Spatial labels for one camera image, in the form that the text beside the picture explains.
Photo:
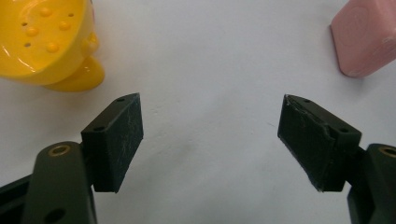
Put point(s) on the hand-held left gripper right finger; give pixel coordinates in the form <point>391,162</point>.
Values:
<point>317,146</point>

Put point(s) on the yellow plastic toy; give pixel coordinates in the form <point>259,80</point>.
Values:
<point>43,40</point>

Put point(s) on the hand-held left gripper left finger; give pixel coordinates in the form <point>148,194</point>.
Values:
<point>109,146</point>

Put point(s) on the pink soap bar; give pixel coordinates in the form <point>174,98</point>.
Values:
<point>364,37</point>

